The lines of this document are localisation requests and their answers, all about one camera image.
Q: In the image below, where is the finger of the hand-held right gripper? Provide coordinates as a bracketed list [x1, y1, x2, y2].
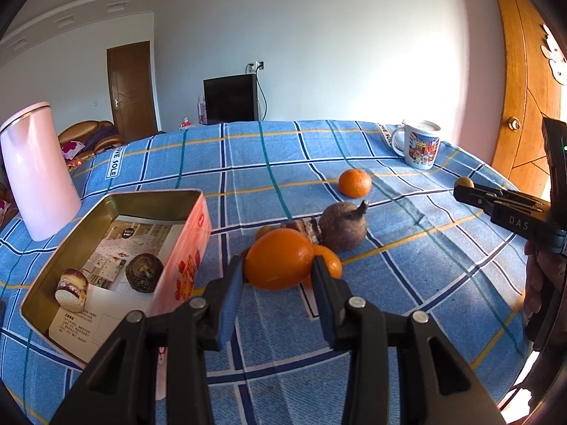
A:
[453, 183, 552, 214]

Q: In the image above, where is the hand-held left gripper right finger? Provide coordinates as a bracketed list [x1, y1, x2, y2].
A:
[310, 254, 508, 425]

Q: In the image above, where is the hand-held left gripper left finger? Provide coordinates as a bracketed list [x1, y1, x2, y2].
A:
[51, 254, 249, 425]

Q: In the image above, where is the round orange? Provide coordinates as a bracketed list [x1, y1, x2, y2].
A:
[302, 244, 343, 288]

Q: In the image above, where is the pink metal tin box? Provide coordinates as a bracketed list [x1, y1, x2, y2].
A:
[20, 189, 212, 369]

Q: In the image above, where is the large oval orange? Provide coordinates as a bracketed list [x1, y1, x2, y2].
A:
[243, 229, 315, 291]

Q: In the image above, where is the purple round root vegetable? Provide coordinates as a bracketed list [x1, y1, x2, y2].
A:
[319, 200, 369, 253]

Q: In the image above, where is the chocolate cake piece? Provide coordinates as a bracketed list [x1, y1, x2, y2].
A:
[280, 218, 322, 245]

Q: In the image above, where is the small mandarin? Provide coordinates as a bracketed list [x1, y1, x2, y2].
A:
[339, 168, 372, 198]

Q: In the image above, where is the person's right hand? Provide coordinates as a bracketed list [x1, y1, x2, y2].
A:
[522, 240, 556, 320]

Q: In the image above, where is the white printed mug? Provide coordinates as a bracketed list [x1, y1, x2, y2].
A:
[390, 119, 441, 170]

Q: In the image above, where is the chocolate muffin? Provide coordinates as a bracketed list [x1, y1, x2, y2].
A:
[125, 254, 164, 294]

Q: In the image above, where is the light wooden door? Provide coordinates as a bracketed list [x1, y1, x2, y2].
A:
[485, 0, 567, 187]

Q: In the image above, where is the printed paper leaflet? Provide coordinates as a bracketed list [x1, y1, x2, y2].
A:
[48, 215, 187, 366]

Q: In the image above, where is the blue checked tablecloth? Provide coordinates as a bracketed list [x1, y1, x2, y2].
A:
[0, 119, 539, 425]

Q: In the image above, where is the white door sticker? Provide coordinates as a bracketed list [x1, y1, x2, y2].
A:
[541, 23, 567, 87]

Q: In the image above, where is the cream roll cake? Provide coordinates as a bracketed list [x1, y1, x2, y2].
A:
[54, 268, 89, 313]

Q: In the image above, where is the black television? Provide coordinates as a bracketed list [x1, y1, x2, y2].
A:
[203, 74, 260, 125]

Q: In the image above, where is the purple blanket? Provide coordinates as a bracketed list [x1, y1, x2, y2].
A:
[84, 125, 120, 149]

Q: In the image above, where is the floral pink pillow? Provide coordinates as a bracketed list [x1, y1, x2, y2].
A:
[61, 140, 86, 160]

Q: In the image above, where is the brown leather armchair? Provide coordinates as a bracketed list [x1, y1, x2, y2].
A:
[57, 119, 125, 160]

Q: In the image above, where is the pink electric kettle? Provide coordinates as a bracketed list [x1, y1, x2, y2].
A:
[0, 102, 83, 242]

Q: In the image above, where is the dark brown room door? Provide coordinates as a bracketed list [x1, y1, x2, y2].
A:
[107, 41, 159, 143]

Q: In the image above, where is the brown leather sofa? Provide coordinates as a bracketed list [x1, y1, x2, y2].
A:
[0, 159, 19, 231]

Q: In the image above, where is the black power cable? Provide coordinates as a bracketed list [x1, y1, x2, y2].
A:
[254, 68, 269, 121]

